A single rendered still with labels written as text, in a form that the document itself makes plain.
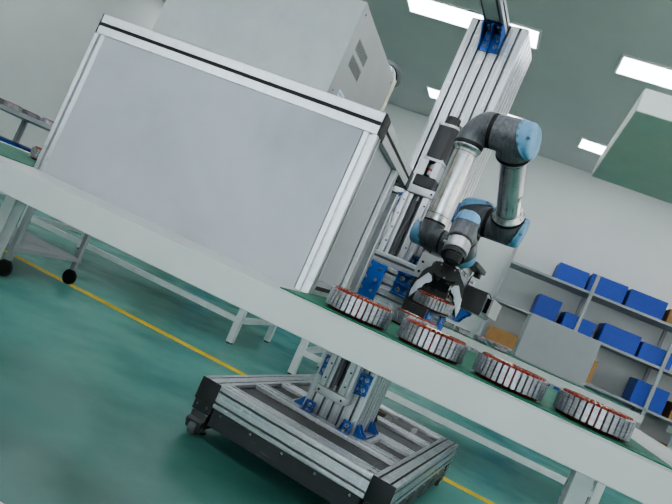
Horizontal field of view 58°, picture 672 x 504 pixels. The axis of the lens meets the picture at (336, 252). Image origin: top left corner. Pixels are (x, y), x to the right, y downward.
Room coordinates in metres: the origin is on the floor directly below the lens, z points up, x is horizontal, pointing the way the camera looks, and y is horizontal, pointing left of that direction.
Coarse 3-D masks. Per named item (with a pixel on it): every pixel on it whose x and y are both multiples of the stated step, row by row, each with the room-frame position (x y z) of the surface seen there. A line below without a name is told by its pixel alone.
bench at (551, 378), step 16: (464, 336) 3.93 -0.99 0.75; (304, 352) 4.23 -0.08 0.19; (320, 352) 4.72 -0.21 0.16; (496, 352) 3.87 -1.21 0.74; (528, 368) 3.81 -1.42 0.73; (560, 384) 3.76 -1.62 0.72; (400, 400) 4.03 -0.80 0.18; (608, 400) 3.68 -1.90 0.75; (432, 416) 3.97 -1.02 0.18; (640, 416) 3.63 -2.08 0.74; (464, 432) 3.91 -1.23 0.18; (496, 448) 3.85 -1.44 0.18; (528, 464) 3.79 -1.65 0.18; (560, 480) 3.74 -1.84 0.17; (592, 496) 3.68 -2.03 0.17
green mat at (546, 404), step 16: (320, 304) 0.96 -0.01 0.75; (352, 320) 0.92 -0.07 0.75; (384, 336) 0.91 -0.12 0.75; (464, 368) 0.95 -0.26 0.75; (496, 384) 0.91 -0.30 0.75; (528, 400) 0.87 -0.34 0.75; (544, 400) 1.02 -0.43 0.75; (560, 416) 0.84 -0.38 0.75; (592, 432) 0.82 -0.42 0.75; (640, 448) 0.90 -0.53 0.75
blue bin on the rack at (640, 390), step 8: (632, 384) 7.03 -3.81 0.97; (640, 384) 6.88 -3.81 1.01; (648, 384) 6.86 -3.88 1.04; (624, 392) 7.23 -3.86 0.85; (632, 392) 6.90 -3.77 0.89; (640, 392) 6.87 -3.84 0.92; (648, 392) 6.85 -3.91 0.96; (656, 392) 6.83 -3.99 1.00; (664, 392) 6.81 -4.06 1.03; (632, 400) 6.89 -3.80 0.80; (640, 400) 6.87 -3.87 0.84; (656, 400) 6.82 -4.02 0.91; (664, 400) 6.80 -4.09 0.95; (648, 408) 6.84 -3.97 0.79; (656, 408) 6.82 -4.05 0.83
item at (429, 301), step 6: (414, 294) 1.64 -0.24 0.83; (420, 294) 1.60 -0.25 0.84; (426, 294) 1.59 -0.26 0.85; (432, 294) 1.68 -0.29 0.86; (414, 300) 1.61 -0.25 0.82; (420, 300) 1.59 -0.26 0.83; (426, 300) 1.58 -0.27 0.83; (432, 300) 1.58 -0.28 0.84; (438, 300) 1.57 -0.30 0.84; (444, 300) 1.65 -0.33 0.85; (426, 306) 1.59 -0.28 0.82; (432, 306) 1.58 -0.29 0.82; (438, 306) 1.58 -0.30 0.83; (444, 306) 1.58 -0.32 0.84; (450, 306) 1.59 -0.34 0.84; (438, 312) 1.59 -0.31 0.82; (444, 312) 1.58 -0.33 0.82; (450, 312) 1.60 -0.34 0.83
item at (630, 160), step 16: (640, 96) 0.81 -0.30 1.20; (656, 96) 0.80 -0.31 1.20; (640, 112) 0.80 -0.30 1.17; (656, 112) 0.79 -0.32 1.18; (624, 128) 0.87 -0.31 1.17; (640, 128) 0.85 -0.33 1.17; (656, 128) 0.83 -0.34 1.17; (608, 144) 1.03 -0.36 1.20; (624, 144) 0.93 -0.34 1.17; (640, 144) 0.90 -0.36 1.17; (656, 144) 0.88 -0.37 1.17; (608, 160) 1.02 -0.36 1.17; (624, 160) 0.99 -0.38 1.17; (640, 160) 0.96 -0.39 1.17; (656, 160) 0.93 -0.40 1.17; (608, 176) 1.10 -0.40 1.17; (624, 176) 1.06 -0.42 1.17; (640, 176) 1.03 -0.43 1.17; (656, 176) 1.00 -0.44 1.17; (640, 192) 1.11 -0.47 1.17; (656, 192) 1.07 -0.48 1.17
